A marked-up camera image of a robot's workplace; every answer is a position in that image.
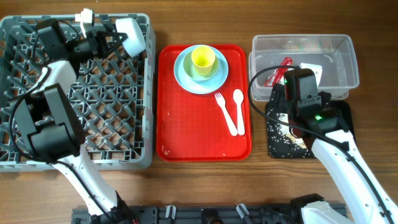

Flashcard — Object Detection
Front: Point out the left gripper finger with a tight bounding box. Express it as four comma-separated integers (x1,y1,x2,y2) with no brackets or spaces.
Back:
103,40,127,58
104,32,128,42

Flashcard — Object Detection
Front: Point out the light blue small bowl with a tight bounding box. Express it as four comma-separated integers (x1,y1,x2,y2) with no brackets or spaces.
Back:
116,18,146,57

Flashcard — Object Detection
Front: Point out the red sauce packet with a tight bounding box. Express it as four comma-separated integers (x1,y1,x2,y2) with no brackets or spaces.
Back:
264,57,294,86

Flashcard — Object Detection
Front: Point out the food scraps and rice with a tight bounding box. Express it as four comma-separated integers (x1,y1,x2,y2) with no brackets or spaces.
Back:
266,120,314,159

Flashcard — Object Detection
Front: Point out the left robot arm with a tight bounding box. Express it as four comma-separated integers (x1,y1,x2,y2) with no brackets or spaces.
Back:
9,18,146,223

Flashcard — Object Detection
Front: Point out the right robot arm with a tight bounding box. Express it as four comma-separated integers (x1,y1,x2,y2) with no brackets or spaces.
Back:
284,68,397,223

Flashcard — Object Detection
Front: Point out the grey dishwasher rack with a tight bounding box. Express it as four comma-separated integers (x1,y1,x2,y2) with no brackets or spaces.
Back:
1,13,155,172

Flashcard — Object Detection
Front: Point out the black waste tray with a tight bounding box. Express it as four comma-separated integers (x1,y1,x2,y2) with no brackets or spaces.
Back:
265,84,354,159

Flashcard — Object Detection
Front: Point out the clear plastic bin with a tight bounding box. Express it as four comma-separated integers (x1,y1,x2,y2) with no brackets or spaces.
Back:
248,34,359,100

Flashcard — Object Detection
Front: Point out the white plastic spoon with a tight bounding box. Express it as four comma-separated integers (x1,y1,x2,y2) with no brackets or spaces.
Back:
233,89,245,136

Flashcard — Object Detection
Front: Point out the light blue plate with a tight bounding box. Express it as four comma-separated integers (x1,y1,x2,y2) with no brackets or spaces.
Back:
173,45,229,95

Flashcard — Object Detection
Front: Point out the white plastic fork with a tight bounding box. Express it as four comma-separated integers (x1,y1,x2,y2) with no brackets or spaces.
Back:
215,93,238,136

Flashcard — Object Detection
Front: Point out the green shallow bowl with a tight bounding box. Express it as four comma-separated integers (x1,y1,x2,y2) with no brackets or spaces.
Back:
183,50,218,83

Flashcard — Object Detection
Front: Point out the yellow plastic cup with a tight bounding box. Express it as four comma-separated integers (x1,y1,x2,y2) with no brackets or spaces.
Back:
191,45,216,76

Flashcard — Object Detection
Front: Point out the red plastic tray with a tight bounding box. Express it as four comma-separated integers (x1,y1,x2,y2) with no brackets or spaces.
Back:
156,45,252,162

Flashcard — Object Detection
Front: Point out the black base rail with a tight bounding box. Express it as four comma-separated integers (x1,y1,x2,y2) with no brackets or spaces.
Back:
71,203,289,224

